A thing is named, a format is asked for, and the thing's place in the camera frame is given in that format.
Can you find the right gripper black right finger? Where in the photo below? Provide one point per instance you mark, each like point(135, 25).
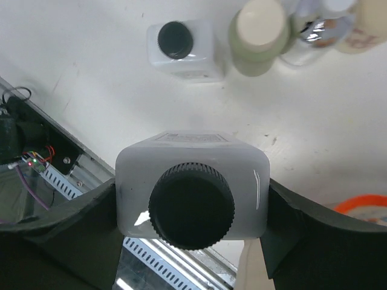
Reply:
point(326, 241)

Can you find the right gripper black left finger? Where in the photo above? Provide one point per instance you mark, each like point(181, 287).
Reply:
point(75, 245)

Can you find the green bottle cream cap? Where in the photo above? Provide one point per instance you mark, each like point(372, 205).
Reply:
point(257, 35)

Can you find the clear bottle silver cap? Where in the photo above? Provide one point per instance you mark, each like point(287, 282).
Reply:
point(317, 27)

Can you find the beige spray bottle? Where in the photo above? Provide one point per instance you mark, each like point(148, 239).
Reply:
point(369, 29)

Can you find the white square bottle black cap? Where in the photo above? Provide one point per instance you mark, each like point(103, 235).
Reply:
point(188, 50)

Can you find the small electronics board with leds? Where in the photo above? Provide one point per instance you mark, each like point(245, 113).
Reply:
point(35, 161)

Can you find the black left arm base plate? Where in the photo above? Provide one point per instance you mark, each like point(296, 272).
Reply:
point(24, 130)

